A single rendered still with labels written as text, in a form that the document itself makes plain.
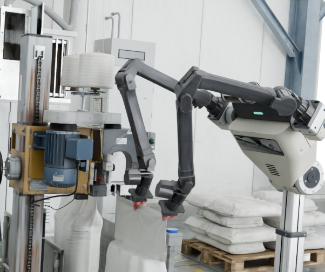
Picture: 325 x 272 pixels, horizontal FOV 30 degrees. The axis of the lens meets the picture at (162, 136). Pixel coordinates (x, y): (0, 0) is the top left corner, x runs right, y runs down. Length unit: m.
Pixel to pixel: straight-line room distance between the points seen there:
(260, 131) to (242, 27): 5.87
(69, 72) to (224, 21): 5.40
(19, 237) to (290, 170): 1.28
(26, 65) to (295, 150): 1.26
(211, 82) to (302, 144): 0.55
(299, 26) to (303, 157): 6.36
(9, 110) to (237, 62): 3.72
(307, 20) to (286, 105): 6.37
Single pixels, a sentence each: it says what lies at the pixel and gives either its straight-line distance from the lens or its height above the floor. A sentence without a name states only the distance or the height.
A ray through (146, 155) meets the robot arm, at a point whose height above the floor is 1.25.
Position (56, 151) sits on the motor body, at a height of 1.24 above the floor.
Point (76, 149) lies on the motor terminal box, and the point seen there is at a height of 1.26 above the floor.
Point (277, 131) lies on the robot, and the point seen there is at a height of 1.39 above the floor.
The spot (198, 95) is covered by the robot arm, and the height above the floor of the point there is 1.53.
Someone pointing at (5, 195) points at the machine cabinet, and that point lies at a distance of 5.71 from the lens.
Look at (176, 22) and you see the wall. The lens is 7.85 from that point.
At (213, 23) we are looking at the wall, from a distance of 8.15.
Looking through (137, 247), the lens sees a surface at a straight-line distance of 2.82.
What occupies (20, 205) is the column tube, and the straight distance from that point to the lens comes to 2.94.
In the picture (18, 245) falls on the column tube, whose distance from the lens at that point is 2.98.
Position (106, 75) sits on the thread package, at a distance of 2.75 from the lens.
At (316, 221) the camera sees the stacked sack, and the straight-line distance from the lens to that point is 6.19.
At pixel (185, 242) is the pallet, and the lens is 6.18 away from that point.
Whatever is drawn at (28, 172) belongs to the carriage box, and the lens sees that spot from 2.87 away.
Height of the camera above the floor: 1.48
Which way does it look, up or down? 3 degrees down
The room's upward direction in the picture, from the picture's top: 4 degrees clockwise
